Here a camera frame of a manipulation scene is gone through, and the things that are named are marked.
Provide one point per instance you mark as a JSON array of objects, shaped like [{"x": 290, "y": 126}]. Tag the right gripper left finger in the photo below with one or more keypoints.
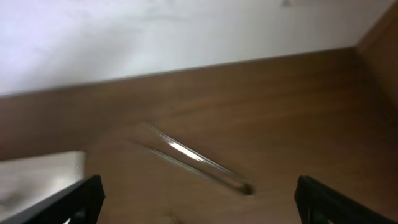
[{"x": 78, "y": 203}]

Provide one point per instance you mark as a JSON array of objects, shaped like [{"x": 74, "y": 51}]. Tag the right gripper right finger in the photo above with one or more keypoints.
[{"x": 318, "y": 203}]

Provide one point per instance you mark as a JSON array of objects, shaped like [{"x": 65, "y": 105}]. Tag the long steel tongs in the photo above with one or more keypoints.
[{"x": 170, "y": 149}]

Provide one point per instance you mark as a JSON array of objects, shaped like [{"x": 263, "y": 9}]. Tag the white plastic cutlery tray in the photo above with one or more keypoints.
[{"x": 26, "y": 182}]

